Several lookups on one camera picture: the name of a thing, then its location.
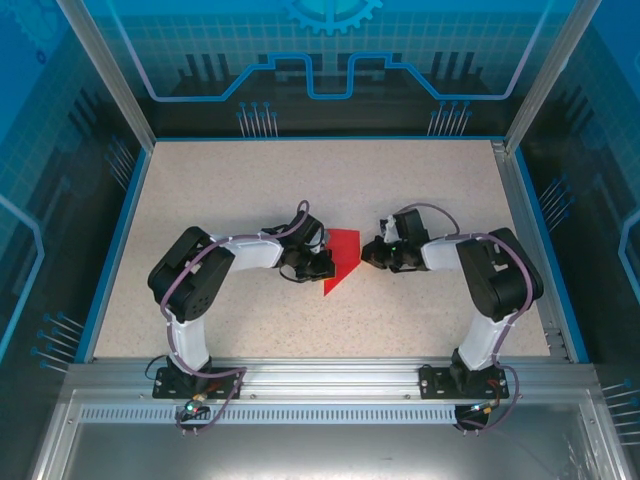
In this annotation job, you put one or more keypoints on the red paper sheet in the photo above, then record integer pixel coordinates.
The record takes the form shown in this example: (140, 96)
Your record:
(345, 245)

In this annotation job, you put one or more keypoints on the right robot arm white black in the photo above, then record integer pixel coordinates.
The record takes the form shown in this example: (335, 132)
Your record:
(480, 340)

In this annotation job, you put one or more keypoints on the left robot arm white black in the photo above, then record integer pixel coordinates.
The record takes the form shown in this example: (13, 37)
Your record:
(192, 345)

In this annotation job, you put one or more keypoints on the blue table edge strip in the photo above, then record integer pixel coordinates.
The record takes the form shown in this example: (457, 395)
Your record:
(539, 225)
(119, 250)

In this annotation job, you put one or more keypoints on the yellow power connector with LED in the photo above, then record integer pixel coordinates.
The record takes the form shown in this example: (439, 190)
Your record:
(192, 407)
(482, 409)

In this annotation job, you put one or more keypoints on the grey metal tray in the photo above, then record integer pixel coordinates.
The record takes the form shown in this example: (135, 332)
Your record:
(320, 455)

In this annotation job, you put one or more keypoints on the blue grid print side panel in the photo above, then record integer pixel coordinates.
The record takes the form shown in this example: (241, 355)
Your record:
(50, 150)
(600, 150)

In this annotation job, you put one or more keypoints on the blue gear print panel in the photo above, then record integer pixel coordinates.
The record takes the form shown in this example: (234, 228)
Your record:
(200, 30)

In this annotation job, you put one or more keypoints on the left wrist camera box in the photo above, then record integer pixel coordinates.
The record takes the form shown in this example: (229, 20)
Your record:
(305, 230)

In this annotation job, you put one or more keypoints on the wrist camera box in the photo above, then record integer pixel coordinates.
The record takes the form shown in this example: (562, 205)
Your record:
(410, 225)
(305, 230)

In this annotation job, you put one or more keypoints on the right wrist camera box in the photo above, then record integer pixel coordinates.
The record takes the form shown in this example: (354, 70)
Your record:
(410, 225)

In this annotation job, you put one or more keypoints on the long aluminium base rail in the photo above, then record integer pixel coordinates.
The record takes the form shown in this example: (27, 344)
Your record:
(325, 380)

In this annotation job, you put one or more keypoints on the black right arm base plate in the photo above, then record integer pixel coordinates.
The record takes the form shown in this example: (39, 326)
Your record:
(435, 382)

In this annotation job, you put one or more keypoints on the aluminium table side rail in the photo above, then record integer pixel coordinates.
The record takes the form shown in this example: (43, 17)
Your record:
(516, 200)

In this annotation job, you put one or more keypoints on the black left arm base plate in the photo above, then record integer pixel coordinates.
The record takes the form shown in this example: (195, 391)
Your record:
(225, 387)

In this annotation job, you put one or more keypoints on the aluminium frame post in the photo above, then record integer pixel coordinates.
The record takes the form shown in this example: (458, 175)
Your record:
(547, 75)
(115, 85)

